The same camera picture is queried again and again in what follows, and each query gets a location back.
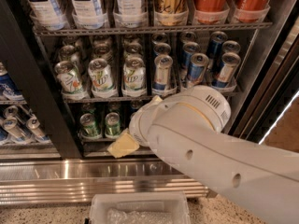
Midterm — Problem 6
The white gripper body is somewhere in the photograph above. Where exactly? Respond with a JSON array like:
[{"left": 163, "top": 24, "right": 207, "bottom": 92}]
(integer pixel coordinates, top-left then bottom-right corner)
[{"left": 129, "top": 100, "right": 165, "bottom": 147}]

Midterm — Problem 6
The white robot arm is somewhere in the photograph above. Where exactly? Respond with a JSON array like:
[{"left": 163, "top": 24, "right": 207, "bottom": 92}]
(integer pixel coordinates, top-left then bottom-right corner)
[{"left": 109, "top": 86, "right": 299, "bottom": 224}]

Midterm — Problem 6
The front silver red bull can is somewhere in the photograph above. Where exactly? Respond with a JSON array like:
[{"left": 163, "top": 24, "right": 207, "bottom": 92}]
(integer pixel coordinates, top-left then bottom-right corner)
[{"left": 153, "top": 54, "right": 173, "bottom": 91}]

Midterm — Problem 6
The silver red bull can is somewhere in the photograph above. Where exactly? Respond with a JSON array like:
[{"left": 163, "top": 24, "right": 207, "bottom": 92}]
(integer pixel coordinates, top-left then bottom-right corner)
[
  {"left": 153, "top": 43, "right": 171, "bottom": 57},
  {"left": 153, "top": 54, "right": 173, "bottom": 91}
]

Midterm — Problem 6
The right green can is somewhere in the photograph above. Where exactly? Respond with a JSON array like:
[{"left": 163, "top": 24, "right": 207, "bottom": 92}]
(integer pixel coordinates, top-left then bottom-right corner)
[{"left": 105, "top": 112, "right": 121, "bottom": 137}]

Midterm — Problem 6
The green can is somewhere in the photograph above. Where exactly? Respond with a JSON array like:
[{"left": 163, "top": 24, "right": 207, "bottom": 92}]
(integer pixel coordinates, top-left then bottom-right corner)
[
  {"left": 79, "top": 113, "right": 101, "bottom": 139},
  {"left": 105, "top": 112, "right": 121, "bottom": 137}
]

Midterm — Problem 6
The left blue pepsi can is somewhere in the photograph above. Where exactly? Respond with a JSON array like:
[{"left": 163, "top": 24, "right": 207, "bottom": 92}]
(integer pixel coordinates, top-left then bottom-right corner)
[{"left": 130, "top": 111, "right": 138, "bottom": 120}]

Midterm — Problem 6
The left green can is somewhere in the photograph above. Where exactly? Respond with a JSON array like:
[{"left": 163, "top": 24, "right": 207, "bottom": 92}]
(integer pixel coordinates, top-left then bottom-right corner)
[{"left": 79, "top": 113, "right": 101, "bottom": 139}]

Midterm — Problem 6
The second row 7up can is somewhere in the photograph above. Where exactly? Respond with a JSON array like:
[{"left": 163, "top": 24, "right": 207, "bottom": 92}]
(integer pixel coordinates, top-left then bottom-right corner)
[
  {"left": 59, "top": 45, "right": 83, "bottom": 73},
  {"left": 123, "top": 43, "right": 143, "bottom": 58},
  {"left": 93, "top": 44, "right": 113, "bottom": 63}
]

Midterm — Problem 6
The front blue red bull can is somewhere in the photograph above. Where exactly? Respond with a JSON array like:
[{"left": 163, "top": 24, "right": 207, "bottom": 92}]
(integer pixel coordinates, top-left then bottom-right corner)
[{"left": 186, "top": 53, "right": 209, "bottom": 88}]

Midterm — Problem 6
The second row middle 7up can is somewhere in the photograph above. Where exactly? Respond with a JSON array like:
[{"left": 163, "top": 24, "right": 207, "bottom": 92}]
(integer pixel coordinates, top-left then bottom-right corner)
[{"left": 93, "top": 44, "right": 113, "bottom": 63}]

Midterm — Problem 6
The tall blue red bull can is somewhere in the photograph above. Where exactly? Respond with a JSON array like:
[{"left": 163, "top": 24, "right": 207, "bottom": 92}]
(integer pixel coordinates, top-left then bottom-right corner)
[{"left": 206, "top": 31, "right": 228, "bottom": 70}]

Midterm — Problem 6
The right front red bull can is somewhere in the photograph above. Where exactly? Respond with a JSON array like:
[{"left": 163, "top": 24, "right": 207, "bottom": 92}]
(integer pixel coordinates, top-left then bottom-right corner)
[{"left": 212, "top": 52, "right": 241, "bottom": 88}]

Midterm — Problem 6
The rear right red bull can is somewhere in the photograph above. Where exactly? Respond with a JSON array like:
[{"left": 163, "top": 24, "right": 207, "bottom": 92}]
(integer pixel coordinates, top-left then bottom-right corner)
[{"left": 221, "top": 40, "right": 241, "bottom": 56}]

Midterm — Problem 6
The left compartment right can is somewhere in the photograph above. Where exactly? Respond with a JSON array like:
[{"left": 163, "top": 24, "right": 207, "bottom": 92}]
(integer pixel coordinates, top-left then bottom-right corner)
[{"left": 26, "top": 117, "right": 50, "bottom": 142}]

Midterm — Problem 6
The compartment can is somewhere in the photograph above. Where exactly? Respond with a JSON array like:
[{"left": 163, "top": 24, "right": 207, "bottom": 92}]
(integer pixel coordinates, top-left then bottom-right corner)
[
  {"left": 3, "top": 117, "right": 31, "bottom": 142},
  {"left": 26, "top": 117, "right": 50, "bottom": 142}
]

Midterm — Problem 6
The gold drink can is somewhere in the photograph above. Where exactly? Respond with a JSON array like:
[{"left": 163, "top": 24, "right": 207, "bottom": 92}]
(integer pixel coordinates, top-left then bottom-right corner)
[{"left": 156, "top": 0, "right": 187, "bottom": 26}]

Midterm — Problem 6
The second row left 7up can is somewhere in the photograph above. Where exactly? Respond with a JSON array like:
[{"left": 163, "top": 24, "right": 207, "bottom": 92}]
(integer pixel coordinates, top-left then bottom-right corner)
[{"left": 59, "top": 45, "right": 83, "bottom": 73}]

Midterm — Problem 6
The left coca cola can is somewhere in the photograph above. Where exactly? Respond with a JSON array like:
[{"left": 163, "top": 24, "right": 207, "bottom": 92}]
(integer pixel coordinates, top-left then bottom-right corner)
[{"left": 193, "top": 0, "right": 226, "bottom": 24}]

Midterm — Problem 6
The coca cola can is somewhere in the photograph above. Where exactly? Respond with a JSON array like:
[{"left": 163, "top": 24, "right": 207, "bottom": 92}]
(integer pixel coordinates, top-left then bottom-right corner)
[
  {"left": 235, "top": 0, "right": 269, "bottom": 22},
  {"left": 193, "top": 0, "right": 226, "bottom": 24}
]

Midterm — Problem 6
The steel fridge base grille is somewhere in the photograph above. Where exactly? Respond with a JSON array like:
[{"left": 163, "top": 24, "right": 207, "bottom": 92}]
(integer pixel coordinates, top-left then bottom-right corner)
[{"left": 0, "top": 158, "right": 209, "bottom": 205}]

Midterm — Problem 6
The left compartment lower can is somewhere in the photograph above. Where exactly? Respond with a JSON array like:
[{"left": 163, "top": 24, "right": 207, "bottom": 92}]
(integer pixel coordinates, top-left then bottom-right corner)
[{"left": 3, "top": 117, "right": 31, "bottom": 142}]

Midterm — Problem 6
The fridge glass door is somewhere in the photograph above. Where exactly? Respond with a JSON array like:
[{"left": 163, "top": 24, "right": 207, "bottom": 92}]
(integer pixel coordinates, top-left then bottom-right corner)
[{"left": 225, "top": 18, "right": 298, "bottom": 142}]

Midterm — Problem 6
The blue can left compartment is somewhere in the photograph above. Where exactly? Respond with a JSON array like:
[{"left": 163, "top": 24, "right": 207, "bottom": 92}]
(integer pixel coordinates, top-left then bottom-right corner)
[{"left": 0, "top": 63, "right": 23, "bottom": 101}]

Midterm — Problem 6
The right coca cola can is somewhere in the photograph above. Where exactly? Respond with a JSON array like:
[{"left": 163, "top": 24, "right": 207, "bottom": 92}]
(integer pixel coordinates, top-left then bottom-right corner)
[{"left": 235, "top": 0, "right": 269, "bottom": 22}]

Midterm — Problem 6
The clear plastic bin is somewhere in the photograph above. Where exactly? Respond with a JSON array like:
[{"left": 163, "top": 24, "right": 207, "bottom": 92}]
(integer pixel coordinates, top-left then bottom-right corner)
[{"left": 90, "top": 191, "right": 191, "bottom": 224}]

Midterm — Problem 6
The right tea bottle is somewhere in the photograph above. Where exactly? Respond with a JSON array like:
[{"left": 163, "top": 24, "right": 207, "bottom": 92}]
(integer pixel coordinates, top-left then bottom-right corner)
[{"left": 114, "top": 0, "right": 147, "bottom": 28}]

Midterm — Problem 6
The tea bottle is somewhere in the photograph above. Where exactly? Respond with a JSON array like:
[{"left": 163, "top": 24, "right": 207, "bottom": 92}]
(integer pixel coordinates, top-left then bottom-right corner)
[
  {"left": 27, "top": 0, "right": 66, "bottom": 31},
  {"left": 71, "top": 0, "right": 105, "bottom": 30},
  {"left": 114, "top": 0, "right": 147, "bottom": 28}
]

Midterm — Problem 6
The middle tea bottle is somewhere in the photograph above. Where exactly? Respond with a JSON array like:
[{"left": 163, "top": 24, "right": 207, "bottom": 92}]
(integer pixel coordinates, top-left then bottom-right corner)
[{"left": 71, "top": 0, "right": 105, "bottom": 30}]

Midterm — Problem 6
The left tea bottle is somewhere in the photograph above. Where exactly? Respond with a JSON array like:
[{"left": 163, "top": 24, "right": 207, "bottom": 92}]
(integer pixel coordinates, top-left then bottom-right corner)
[{"left": 27, "top": 0, "right": 66, "bottom": 31}]

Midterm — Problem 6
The black fridge center post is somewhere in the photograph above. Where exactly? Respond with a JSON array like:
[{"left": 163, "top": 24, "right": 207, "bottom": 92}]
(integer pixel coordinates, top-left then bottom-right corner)
[{"left": 0, "top": 0, "right": 83, "bottom": 159}]

